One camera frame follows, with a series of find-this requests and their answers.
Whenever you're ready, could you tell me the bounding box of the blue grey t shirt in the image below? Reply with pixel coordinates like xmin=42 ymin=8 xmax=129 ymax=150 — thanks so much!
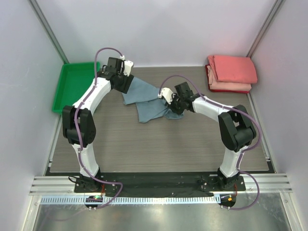
xmin=122 ymin=77 xmax=183 ymax=123

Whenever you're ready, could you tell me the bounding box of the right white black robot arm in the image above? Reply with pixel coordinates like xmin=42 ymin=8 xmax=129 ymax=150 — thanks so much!
xmin=158 ymin=82 xmax=257 ymax=191

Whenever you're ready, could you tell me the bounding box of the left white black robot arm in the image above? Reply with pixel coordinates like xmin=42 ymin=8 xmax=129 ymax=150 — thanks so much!
xmin=62 ymin=56 xmax=134 ymax=193

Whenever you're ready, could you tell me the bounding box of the light pink folded shirt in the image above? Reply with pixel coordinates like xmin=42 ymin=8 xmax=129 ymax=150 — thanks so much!
xmin=206 ymin=66 xmax=251 ymax=92

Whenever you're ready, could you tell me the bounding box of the green plastic tray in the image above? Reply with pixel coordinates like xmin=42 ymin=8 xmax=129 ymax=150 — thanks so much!
xmin=51 ymin=62 xmax=94 ymax=114

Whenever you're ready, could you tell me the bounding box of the top coral folded shirt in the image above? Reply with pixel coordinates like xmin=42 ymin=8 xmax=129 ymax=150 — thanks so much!
xmin=207 ymin=55 xmax=258 ymax=84

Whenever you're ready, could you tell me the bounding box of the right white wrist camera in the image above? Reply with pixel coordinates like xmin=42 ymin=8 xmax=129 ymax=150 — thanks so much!
xmin=158 ymin=88 xmax=173 ymax=104

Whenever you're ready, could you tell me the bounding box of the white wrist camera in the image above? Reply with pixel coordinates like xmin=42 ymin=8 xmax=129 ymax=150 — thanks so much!
xmin=120 ymin=55 xmax=134 ymax=76
xmin=158 ymin=88 xmax=173 ymax=104

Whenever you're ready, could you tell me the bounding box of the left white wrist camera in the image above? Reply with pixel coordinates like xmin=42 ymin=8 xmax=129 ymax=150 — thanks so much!
xmin=120 ymin=55 xmax=134 ymax=76

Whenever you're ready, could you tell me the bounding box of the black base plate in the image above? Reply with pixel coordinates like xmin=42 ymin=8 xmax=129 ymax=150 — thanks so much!
xmin=68 ymin=172 xmax=246 ymax=205

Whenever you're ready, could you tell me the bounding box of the white slotted cable duct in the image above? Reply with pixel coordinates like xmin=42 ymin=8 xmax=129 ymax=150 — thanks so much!
xmin=40 ymin=194 xmax=220 ymax=205

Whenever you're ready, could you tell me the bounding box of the left aluminium corner post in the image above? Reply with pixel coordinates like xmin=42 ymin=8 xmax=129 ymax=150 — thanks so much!
xmin=28 ymin=0 xmax=69 ymax=64

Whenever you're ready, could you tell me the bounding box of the aluminium corner post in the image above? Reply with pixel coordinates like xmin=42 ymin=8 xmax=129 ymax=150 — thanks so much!
xmin=28 ymin=0 xmax=69 ymax=64
xmin=246 ymin=0 xmax=285 ymax=58

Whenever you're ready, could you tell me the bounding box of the aluminium rail frame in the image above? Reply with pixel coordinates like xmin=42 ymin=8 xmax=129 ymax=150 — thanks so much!
xmin=30 ymin=172 xmax=292 ymax=198

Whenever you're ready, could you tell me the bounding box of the right aluminium corner post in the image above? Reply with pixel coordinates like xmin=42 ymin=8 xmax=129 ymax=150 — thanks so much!
xmin=246 ymin=0 xmax=285 ymax=58

